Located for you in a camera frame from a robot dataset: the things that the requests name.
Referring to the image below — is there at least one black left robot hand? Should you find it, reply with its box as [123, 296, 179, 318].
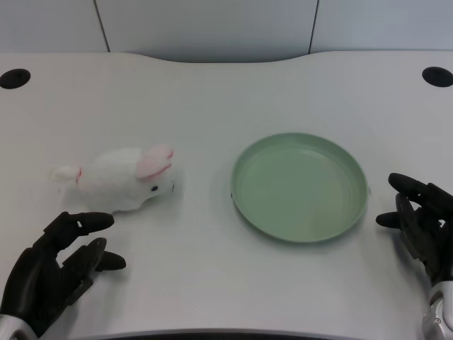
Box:
[0, 211, 127, 338]

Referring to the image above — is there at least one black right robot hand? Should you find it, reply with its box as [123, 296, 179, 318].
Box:
[375, 172, 453, 288]

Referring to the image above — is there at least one green round plate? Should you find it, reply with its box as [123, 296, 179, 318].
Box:
[230, 132, 372, 244]

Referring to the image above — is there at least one white plush rabbit doll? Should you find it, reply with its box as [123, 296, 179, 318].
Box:
[50, 142, 177, 215]

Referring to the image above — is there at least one black table cable grommet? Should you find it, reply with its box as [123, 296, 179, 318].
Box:
[421, 66, 453, 88]
[0, 68, 32, 90]

